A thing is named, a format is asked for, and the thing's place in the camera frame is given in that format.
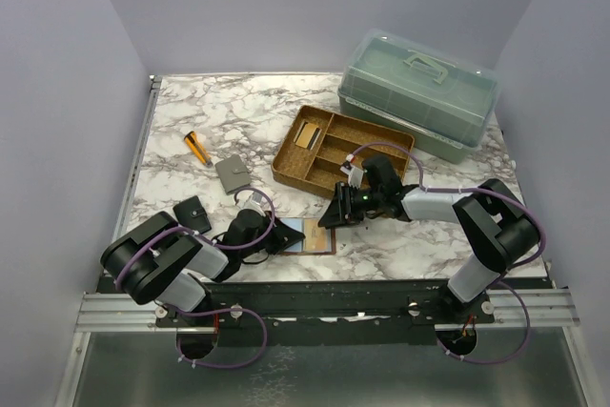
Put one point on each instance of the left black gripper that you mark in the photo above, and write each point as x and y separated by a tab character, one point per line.
283	236

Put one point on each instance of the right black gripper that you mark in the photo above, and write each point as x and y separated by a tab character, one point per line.
341	210

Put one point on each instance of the gold credit card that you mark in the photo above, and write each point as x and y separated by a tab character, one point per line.
303	135
317	240
314	136

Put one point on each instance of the brown leather card holder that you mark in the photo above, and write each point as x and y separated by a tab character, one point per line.
297	224

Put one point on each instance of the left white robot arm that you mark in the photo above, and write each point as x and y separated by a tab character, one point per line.
149	262

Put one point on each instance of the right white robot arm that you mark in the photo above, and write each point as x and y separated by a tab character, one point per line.
498	227

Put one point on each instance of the grey card holder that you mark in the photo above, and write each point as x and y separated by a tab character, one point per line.
233	174

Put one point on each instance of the black card holder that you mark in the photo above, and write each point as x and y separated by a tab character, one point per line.
191	214

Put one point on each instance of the woven wicker divided tray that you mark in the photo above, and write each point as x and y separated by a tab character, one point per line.
317	170

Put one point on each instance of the green plastic storage box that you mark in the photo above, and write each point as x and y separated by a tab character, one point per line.
445	103

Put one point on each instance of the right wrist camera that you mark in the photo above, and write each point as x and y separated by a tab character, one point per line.
354	174

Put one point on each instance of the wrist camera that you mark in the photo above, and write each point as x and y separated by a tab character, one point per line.
255	202
354	174

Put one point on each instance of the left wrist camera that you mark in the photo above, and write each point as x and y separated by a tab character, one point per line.
255	202

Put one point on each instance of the black mounting rail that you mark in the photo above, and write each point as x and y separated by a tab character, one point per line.
355	312

